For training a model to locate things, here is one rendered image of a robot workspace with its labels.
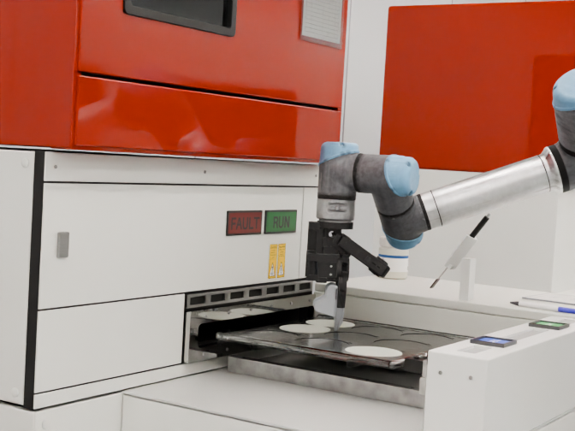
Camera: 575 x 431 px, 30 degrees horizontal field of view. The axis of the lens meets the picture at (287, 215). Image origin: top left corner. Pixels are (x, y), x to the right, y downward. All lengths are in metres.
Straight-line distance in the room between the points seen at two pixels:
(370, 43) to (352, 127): 0.46
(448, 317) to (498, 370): 0.59
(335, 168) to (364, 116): 3.54
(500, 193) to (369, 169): 0.27
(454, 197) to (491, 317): 0.25
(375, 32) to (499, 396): 4.17
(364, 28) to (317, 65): 3.37
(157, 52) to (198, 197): 0.31
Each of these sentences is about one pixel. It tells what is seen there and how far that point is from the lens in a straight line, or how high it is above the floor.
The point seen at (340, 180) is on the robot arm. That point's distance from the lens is 2.04.
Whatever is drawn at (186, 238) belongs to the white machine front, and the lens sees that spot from 1.95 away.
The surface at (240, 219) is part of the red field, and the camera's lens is 2.07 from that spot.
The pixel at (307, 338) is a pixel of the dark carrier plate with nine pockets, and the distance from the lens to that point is 2.00.
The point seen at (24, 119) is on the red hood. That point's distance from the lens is 1.71.
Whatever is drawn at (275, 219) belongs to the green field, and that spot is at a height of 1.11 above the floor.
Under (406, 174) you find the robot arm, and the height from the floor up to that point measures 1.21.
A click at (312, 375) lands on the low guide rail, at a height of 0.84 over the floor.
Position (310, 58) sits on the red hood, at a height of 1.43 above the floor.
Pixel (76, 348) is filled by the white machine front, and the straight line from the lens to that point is 1.76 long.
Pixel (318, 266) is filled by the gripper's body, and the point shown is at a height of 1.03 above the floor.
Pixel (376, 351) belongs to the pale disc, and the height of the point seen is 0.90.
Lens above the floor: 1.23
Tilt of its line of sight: 3 degrees down
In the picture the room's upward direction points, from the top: 3 degrees clockwise
